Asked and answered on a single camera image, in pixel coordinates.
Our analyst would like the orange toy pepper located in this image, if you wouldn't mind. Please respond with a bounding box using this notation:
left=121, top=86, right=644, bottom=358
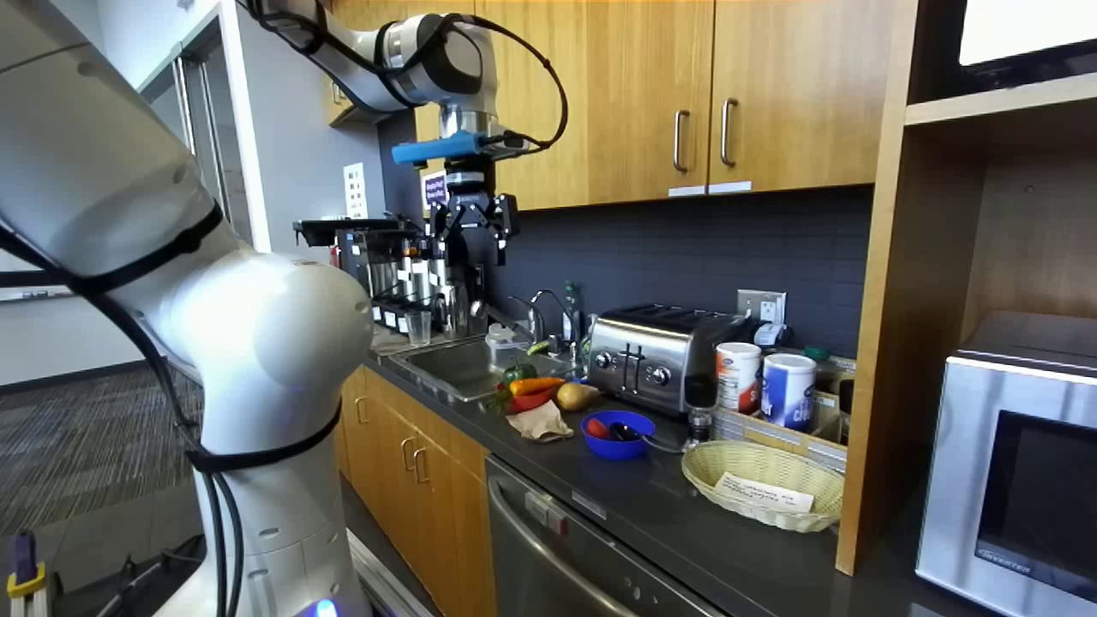
left=509, top=377, right=566, bottom=397

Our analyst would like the small red object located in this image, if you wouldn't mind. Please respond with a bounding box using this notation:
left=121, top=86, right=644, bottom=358
left=587, top=419, right=612, bottom=440

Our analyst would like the stainless steel microwave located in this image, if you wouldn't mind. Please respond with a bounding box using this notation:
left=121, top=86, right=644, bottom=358
left=917, top=312, right=1097, bottom=617

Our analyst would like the chrome sink faucet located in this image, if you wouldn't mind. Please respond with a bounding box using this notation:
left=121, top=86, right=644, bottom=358
left=529, top=284, right=582, bottom=355

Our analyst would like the stainless steel dishwasher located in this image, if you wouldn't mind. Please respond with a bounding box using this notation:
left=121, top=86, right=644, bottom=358
left=488, top=460, right=725, bottom=617

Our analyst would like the black metal spoon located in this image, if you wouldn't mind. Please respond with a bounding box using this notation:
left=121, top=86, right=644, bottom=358
left=612, top=427, right=687, bottom=457

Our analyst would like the blue plastic bowl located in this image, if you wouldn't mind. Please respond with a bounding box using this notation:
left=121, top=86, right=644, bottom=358
left=579, top=409, right=655, bottom=462

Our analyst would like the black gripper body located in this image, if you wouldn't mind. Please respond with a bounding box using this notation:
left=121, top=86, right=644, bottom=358
left=444, top=158, right=516, bottom=302

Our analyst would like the silver four-slot toaster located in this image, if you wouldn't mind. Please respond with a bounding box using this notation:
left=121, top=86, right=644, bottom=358
left=582, top=304, right=737, bottom=419

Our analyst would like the crumpled brown paper napkin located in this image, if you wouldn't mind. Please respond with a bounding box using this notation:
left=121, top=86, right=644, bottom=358
left=509, top=401, right=569, bottom=444

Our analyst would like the red and white canister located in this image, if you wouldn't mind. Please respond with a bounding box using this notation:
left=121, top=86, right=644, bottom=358
left=716, top=342, right=760, bottom=415

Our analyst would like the blue and white canister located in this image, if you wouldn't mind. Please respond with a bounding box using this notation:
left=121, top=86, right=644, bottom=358
left=760, top=355, right=816, bottom=429

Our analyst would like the coffee machine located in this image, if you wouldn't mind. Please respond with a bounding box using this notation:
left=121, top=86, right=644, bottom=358
left=296, top=220, right=469, bottom=342

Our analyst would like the woven wicker basket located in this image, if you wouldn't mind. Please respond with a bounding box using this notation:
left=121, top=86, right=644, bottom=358
left=683, top=440, right=845, bottom=534

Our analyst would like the yellow potato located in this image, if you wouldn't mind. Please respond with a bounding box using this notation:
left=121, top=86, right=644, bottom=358
left=557, top=383, right=601, bottom=411

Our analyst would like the white handwritten note card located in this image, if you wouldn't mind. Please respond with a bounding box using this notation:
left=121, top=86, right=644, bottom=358
left=716, top=473, right=816, bottom=516

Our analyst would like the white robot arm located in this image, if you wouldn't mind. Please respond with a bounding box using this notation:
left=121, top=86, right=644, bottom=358
left=0, top=0, right=371, bottom=617

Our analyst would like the stainless steel sink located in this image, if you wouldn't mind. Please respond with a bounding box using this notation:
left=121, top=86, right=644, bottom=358
left=392, top=342, right=504, bottom=401

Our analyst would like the white wall outlet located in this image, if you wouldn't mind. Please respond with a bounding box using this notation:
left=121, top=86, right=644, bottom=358
left=737, top=288, right=787, bottom=327

